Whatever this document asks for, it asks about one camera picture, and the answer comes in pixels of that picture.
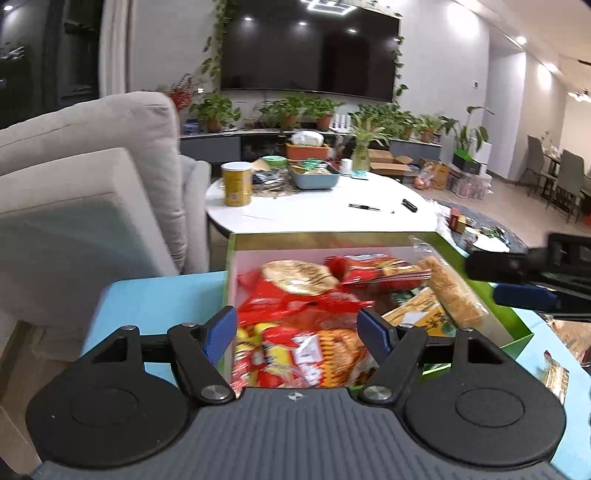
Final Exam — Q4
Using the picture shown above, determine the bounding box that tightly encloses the blue snack tray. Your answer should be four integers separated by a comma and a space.
288, 159, 341, 191

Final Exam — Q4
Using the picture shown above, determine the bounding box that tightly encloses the large leaf potted plant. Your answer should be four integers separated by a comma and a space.
441, 105, 495, 162

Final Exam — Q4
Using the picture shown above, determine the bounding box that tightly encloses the beige square cushion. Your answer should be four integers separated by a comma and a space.
0, 148, 179, 325

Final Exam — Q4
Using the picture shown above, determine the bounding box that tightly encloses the black and green box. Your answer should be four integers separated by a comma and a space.
452, 150, 488, 175

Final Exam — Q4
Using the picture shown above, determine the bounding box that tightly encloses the clear storage box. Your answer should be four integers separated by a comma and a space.
450, 171, 493, 200

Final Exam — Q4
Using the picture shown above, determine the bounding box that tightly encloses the white round coffee table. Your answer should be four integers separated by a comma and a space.
205, 173, 439, 241

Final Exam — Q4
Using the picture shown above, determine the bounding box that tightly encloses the orange wafer snack packet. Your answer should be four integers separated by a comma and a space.
295, 328, 378, 389

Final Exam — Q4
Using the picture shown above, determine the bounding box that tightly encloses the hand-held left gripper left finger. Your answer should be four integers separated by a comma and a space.
89, 305, 238, 407

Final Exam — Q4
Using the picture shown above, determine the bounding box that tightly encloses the yellow cracker packet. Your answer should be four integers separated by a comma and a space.
381, 286, 459, 337

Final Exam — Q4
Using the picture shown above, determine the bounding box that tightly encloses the dining table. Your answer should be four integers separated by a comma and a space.
542, 147, 570, 185

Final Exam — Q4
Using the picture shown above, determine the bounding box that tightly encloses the white curtain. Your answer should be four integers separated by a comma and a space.
98, 0, 136, 100

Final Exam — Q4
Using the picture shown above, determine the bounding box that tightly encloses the grey dining chair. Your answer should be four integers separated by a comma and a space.
547, 150, 588, 211
519, 135, 557, 188

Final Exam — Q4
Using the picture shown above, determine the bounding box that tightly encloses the pale small cushion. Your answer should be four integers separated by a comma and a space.
178, 154, 213, 274

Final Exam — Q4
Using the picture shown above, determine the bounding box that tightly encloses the small clear cracker packet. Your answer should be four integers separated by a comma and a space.
540, 351, 572, 403

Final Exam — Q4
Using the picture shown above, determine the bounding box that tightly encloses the open cardboard box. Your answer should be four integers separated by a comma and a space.
368, 148, 414, 179

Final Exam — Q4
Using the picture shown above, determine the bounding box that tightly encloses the printed cardboard box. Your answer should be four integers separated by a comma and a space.
418, 158, 454, 191

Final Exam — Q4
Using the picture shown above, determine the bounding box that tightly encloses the clear bag of dark snacks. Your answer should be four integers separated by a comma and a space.
252, 168, 294, 195

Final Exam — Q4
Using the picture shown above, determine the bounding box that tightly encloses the black wall television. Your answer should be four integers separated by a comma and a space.
220, 4, 400, 103

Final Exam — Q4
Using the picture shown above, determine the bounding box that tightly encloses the long clear bread packet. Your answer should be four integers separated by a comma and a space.
410, 235, 491, 329

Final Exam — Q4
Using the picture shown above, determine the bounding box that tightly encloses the beige sofa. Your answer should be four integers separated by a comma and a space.
0, 91, 213, 343

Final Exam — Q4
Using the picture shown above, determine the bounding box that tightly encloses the red biscuit packet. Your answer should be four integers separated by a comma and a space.
325, 253, 433, 289

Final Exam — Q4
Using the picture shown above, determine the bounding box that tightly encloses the red flower plant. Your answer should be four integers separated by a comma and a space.
168, 74, 200, 114

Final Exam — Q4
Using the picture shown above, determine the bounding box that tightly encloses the clear brown snack packet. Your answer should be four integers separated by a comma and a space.
541, 314, 591, 366

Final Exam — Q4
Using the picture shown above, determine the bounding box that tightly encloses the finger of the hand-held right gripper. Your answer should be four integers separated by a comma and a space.
491, 283, 563, 309
464, 247, 551, 284

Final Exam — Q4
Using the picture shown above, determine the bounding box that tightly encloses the plain red snack packet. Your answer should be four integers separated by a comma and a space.
236, 277, 377, 335

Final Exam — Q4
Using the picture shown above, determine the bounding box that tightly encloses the orange tissue box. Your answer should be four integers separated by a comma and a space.
285, 130, 334, 161

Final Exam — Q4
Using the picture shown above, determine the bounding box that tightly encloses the grey television console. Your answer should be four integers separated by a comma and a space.
179, 129, 443, 165

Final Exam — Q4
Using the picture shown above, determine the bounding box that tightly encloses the gold-rimmed snack box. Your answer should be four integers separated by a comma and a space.
222, 232, 535, 402

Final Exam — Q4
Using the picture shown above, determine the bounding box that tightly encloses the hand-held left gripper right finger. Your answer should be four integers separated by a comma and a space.
358, 307, 502, 407

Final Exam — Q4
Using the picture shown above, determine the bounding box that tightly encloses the potted green plant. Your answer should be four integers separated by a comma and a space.
256, 96, 305, 131
416, 113, 446, 143
189, 92, 242, 134
358, 104, 417, 139
302, 96, 345, 131

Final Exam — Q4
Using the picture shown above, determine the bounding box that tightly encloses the red and yellow snack packet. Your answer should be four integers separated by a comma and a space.
230, 320, 321, 394

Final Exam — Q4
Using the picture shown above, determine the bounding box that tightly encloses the yellow tin can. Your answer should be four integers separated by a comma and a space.
221, 161, 254, 207

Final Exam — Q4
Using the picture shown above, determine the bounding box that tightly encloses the teal round rug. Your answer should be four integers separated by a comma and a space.
434, 198, 530, 256

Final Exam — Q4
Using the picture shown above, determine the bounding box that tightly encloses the glass vase with plant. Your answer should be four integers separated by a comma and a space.
348, 115, 392, 172

